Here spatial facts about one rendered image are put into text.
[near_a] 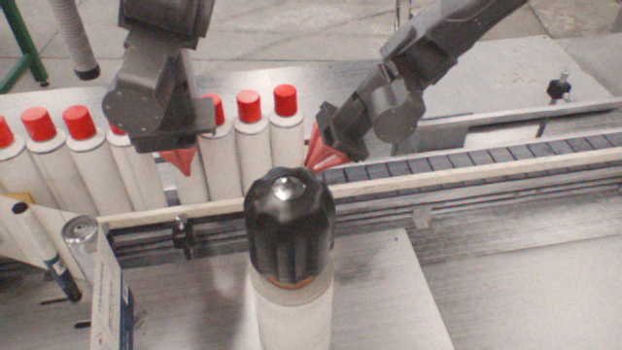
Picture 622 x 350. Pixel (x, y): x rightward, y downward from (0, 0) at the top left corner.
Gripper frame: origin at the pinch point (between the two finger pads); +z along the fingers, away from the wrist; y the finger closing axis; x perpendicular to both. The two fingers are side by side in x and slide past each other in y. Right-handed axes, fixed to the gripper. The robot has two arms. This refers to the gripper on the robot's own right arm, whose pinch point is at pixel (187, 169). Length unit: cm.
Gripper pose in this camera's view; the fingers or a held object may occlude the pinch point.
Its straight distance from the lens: 68.5
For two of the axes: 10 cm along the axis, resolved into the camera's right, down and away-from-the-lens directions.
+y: 9.9, -1.3, 1.1
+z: 0.1, 7.1, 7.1
